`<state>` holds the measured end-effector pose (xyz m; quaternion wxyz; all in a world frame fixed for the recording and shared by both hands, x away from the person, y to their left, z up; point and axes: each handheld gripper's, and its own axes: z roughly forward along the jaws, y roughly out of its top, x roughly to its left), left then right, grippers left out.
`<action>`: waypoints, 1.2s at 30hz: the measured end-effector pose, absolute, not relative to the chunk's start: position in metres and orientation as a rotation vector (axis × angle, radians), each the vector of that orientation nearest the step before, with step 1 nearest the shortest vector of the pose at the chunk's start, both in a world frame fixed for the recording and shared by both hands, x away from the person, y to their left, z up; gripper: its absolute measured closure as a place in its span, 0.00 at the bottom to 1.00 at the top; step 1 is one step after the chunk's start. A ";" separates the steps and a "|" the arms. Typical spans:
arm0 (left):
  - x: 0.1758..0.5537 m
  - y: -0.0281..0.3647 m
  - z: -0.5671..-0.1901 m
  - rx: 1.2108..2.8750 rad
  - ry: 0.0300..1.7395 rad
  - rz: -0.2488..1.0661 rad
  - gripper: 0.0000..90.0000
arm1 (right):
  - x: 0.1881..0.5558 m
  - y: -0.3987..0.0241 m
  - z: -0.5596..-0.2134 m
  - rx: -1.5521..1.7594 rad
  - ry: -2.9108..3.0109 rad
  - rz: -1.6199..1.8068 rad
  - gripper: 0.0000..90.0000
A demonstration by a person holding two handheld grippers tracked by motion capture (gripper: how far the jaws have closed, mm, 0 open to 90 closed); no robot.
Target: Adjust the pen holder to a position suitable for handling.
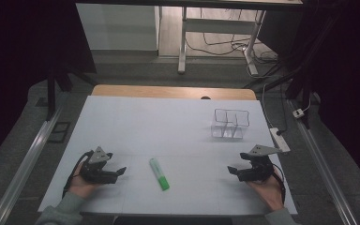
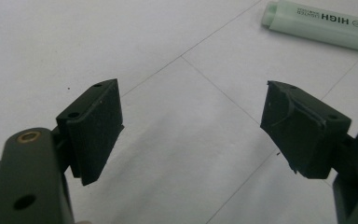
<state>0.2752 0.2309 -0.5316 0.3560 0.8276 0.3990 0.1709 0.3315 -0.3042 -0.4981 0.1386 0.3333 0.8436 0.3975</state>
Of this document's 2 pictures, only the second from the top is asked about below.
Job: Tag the light green highlighter pen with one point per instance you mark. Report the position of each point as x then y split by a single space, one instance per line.
323 25

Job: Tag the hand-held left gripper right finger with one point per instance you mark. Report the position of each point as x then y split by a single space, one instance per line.
301 137

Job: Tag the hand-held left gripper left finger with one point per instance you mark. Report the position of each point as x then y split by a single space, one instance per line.
93 130

